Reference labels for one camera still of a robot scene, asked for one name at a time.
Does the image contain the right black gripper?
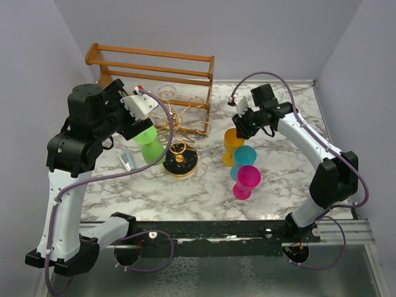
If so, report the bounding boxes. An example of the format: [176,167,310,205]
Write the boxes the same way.
[232,106,264,140]

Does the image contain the orange plastic goblet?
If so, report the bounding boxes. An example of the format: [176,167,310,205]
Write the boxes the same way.
[222,128,245,166]

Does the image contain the green plastic goblet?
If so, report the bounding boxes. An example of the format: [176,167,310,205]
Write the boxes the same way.
[133,126,164,164]

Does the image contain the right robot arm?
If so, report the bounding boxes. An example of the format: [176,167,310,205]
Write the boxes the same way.
[228,84,358,242]

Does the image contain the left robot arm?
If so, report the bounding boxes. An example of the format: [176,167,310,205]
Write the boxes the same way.
[25,79,152,277]

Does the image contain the wooden dish rack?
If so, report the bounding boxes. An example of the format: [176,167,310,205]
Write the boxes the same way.
[85,43,215,122]

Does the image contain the blue plastic goblet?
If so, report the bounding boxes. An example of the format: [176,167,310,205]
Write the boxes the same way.
[230,145,257,181]

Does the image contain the small blue white packet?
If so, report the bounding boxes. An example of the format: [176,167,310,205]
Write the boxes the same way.
[118,151,136,171]

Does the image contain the pink plastic goblet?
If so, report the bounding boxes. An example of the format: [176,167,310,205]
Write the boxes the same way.
[233,165,262,200]

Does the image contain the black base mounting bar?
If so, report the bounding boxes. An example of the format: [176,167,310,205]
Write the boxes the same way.
[115,220,320,258]

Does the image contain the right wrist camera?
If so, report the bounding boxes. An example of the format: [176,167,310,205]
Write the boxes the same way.
[228,95,249,118]

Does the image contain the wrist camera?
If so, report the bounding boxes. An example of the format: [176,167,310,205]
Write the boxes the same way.
[121,87,159,120]
[228,95,249,118]

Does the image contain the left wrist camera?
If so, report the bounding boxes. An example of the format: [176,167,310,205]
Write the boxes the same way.
[121,87,159,120]

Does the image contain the gold wire wine glass rack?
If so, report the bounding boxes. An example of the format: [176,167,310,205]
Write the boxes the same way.
[162,100,212,178]

